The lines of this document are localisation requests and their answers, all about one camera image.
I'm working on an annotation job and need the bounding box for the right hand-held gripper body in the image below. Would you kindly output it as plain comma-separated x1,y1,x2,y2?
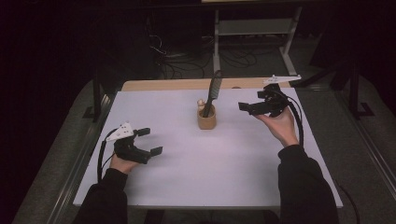
256,74,303,119

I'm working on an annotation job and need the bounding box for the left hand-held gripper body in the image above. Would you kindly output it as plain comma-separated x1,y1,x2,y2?
106,121,152,165

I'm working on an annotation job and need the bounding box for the black spatula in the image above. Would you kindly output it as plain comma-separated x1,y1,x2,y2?
202,70,223,119

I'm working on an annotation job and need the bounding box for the wooden utensil holder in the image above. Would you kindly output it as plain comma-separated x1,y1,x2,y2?
196,104,218,131

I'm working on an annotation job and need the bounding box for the person's left hand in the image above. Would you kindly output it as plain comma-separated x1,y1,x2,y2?
109,153,140,175

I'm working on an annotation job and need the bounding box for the person's right hand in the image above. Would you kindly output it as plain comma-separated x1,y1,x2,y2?
254,106,301,148

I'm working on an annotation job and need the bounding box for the black floor stand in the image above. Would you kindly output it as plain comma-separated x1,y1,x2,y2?
329,58,376,121

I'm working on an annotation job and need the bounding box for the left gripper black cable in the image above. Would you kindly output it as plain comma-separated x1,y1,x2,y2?
96,128,119,183

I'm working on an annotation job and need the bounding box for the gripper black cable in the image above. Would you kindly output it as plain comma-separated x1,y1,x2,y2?
287,95,306,147
96,128,119,183

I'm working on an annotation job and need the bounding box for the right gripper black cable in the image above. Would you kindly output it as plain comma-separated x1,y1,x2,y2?
287,95,306,147

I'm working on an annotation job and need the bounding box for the grey metal shelf frame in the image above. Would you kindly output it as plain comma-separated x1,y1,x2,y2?
213,6,303,77

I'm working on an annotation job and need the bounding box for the tangle of floor cables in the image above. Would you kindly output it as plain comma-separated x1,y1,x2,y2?
148,33,260,79

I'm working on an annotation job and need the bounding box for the thin black floor cable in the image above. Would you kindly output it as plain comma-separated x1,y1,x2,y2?
335,181,361,224

